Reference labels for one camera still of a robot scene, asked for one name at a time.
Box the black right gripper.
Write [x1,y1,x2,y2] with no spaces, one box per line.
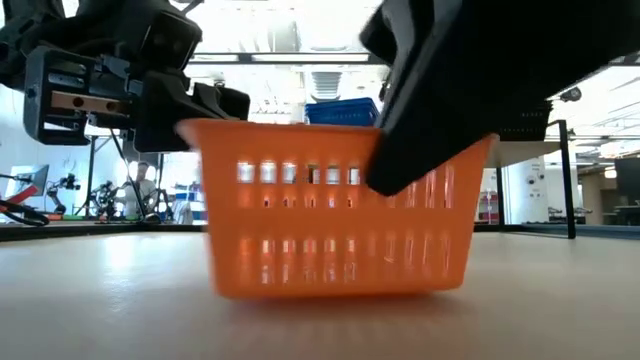
[504,0,640,101]

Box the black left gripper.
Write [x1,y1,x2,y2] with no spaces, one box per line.
[22,44,202,154]

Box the blue plastic basket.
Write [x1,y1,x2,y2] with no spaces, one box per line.
[305,105,381,127]
[303,97,380,109]

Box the black plastic basket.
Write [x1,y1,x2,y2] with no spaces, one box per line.
[519,101,554,121]
[496,118,553,142]

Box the orange plastic basket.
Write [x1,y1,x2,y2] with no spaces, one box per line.
[174,117,499,301]

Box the wooden shelf with black legs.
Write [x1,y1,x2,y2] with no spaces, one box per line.
[484,119,577,240]

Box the person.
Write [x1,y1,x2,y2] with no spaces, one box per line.
[122,160,161,221]

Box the computer monitor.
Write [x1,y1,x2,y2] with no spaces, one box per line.
[8,164,51,199]

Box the dark cabinet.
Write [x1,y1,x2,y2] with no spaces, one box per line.
[612,157,640,226]

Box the red bar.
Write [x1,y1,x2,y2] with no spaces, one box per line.
[0,184,40,214]

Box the ceiling dome camera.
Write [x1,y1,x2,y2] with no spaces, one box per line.
[558,86,584,104]

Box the thin black cable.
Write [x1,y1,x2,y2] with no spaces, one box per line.
[108,128,162,224]

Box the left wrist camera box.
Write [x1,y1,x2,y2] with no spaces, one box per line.
[139,10,204,71]

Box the black cable loop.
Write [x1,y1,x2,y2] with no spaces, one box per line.
[0,198,51,228]

